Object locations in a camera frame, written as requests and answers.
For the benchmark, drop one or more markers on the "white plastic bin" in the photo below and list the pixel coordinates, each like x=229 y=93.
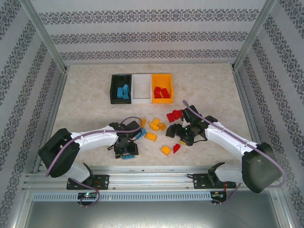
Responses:
x=142 y=89

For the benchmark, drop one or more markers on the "blue lego brick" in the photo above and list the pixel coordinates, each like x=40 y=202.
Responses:
x=128 y=157
x=126 y=89
x=120 y=93
x=143 y=133
x=126 y=96

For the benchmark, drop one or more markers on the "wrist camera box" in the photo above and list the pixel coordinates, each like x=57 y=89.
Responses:
x=189 y=114
x=131 y=129

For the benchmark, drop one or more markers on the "black plastic bin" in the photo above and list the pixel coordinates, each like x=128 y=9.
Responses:
x=115 y=80

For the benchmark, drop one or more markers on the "aluminium side rail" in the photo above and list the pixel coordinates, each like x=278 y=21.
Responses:
x=242 y=95
x=54 y=107

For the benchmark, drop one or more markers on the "yellow plastic bin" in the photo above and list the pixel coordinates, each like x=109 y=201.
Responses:
x=161 y=80

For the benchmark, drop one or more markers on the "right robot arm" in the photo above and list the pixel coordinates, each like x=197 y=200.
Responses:
x=225 y=135

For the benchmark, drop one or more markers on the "grey metal sheet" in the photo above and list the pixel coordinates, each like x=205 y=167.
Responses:
x=152 y=213

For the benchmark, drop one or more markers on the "rounded yellow lego brick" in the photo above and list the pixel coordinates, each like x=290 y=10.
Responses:
x=151 y=136

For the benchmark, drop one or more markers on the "wide aluminium base rail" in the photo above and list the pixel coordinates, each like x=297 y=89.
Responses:
x=152 y=178

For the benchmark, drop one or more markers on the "small red lego brick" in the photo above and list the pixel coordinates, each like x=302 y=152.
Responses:
x=158 y=96

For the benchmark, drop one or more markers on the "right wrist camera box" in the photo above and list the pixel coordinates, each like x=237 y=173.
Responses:
x=189 y=114

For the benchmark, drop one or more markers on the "aluminium frame post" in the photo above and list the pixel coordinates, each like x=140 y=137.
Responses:
x=252 y=35
x=43 y=35

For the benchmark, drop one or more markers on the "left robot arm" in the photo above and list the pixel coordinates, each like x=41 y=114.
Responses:
x=95 y=139

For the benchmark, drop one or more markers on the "small controller board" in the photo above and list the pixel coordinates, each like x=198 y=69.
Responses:
x=88 y=195
x=217 y=195

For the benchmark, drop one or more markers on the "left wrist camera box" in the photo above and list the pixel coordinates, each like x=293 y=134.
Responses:
x=131 y=129

